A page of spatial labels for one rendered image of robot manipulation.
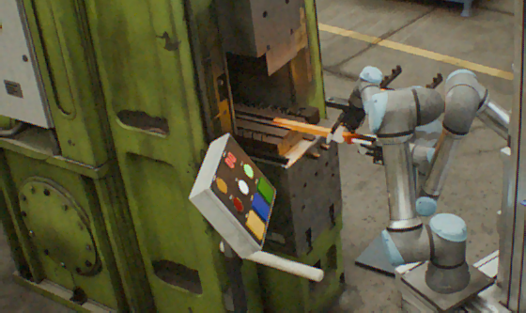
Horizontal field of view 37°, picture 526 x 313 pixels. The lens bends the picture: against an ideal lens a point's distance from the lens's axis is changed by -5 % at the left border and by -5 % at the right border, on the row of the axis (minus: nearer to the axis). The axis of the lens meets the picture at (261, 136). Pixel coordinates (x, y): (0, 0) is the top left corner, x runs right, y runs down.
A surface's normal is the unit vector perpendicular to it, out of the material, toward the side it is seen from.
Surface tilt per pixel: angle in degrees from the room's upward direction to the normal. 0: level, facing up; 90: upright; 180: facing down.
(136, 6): 89
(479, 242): 0
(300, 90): 90
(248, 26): 90
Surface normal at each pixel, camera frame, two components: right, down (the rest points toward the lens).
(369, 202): -0.11, -0.86
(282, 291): -0.55, 0.46
